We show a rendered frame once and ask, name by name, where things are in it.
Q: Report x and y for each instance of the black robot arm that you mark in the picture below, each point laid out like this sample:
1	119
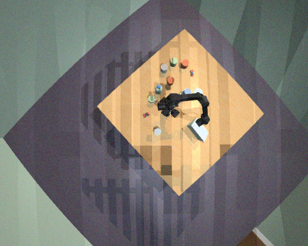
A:
172	100

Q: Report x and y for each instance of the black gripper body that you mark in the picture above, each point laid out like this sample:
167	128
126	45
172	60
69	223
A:
175	112

